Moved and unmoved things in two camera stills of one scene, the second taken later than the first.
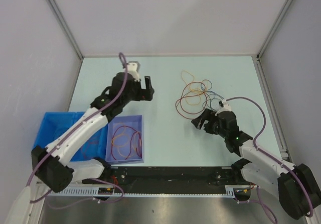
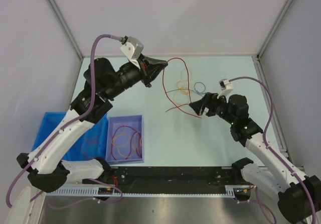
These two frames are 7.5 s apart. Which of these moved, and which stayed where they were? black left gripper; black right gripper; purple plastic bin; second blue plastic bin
Moved: black right gripper; black left gripper
Stayed: second blue plastic bin; purple plastic bin
